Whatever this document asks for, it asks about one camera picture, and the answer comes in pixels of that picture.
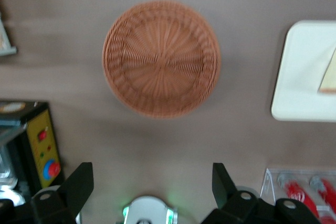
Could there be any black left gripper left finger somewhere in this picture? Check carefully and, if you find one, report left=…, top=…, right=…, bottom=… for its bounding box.
left=29, top=162, right=95, bottom=224

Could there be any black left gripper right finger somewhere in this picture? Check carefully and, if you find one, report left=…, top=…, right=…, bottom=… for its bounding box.
left=202, top=162, right=264, bottom=224

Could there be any triangular sandwich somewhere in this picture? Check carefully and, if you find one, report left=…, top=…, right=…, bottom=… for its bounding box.
left=317, top=47, right=336, bottom=94

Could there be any cream plastic tray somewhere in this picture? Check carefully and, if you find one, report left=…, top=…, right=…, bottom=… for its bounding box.
left=270, top=20, right=336, bottom=122

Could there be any brown round wicker basket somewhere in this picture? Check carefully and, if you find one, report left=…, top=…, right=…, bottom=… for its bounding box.
left=101, top=0, right=221, bottom=119

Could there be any clear acrylic bottle rack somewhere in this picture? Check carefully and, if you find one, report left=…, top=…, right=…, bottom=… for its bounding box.
left=259, top=167, right=336, bottom=224

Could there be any black hot food display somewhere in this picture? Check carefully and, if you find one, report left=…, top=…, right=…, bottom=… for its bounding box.
left=0, top=100, right=65, bottom=209

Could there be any red cola bottle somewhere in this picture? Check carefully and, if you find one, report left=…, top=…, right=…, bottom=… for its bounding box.
left=277, top=173, right=320, bottom=220
left=309, top=175, right=336, bottom=210

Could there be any grey wire rack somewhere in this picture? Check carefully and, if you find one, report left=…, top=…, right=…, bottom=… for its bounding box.
left=0, top=11, right=18, bottom=57

